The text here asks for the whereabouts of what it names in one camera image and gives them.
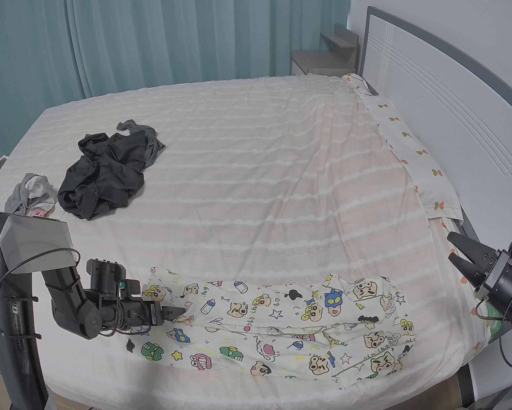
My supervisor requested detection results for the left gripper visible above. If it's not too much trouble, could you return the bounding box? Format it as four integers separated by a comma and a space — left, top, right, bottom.
111, 299, 166, 329

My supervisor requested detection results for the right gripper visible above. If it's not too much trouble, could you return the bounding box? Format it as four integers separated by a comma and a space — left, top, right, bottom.
447, 231, 512, 313

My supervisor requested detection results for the white printed pyjama top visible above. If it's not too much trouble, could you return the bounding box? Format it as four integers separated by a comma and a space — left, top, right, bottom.
124, 265, 417, 391

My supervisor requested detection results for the white printed pillow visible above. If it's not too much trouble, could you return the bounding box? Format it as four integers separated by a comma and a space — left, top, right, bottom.
343, 73, 464, 221

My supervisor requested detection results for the black garment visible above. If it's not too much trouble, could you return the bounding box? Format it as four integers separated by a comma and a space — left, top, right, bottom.
58, 132, 152, 221

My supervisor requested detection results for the grey and white garment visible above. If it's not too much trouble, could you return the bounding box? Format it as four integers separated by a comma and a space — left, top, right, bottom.
4, 173, 57, 217

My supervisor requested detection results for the dark grey garment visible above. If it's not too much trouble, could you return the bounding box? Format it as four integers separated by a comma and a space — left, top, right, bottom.
116, 119, 167, 167

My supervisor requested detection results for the bed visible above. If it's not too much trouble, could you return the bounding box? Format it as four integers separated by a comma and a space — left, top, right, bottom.
0, 6, 512, 400

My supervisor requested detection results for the grey bedside table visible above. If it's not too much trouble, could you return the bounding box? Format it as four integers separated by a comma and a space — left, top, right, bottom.
291, 23, 359, 76

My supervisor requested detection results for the blue-green curtain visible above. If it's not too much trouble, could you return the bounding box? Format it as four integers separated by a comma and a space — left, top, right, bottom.
0, 0, 90, 163
66, 0, 353, 97

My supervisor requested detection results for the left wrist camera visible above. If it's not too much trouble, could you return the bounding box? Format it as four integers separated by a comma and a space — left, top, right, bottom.
117, 278, 142, 301

